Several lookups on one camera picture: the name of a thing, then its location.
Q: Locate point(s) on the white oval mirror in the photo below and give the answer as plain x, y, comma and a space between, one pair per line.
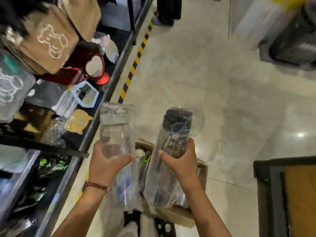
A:
112, 51

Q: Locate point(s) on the clear bear print pouch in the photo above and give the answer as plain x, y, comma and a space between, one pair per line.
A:
12, 86

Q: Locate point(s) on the black metal store shelving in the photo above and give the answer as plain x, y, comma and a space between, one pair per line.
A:
131, 22

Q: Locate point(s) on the brown tote bag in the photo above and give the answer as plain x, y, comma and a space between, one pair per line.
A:
49, 41
84, 14

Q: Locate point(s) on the clear bottle black lid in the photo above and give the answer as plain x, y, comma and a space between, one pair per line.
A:
172, 130

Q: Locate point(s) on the person's black left shoe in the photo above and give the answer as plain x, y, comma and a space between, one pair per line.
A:
132, 218

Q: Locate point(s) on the black wooden display stand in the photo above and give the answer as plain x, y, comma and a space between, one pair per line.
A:
271, 194

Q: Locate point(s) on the person's left hand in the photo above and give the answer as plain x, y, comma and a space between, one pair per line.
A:
103, 167

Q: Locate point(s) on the clear bagged dark item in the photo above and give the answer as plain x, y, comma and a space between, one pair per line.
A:
54, 132

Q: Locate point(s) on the person's right hand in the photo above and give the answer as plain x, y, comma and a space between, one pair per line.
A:
185, 167

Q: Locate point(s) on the person's light grey trousers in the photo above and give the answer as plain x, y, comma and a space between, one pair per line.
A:
133, 230

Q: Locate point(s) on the black tan patterned bag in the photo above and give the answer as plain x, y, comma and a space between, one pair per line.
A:
29, 123

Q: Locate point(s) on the yellow white pillar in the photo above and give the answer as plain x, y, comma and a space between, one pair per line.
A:
259, 19

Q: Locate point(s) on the person's left forearm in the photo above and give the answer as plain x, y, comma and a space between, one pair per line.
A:
79, 214

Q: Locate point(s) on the tan bear shaped item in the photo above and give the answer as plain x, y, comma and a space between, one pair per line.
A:
79, 122

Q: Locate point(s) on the person's right forearm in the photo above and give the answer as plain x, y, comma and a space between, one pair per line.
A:
207, 214

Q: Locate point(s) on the dark grey bin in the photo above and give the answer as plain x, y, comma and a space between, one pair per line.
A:
293, 41

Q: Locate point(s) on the stack of clear plastic packs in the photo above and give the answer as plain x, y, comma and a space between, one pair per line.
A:
51, 96

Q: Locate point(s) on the grey flat pack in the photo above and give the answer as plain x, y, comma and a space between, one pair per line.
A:
116, 14

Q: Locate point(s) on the white blue framed mirror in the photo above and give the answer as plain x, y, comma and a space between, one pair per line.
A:
76, 92

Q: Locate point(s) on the brown cardboard box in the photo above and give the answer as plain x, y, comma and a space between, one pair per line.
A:
177, 217

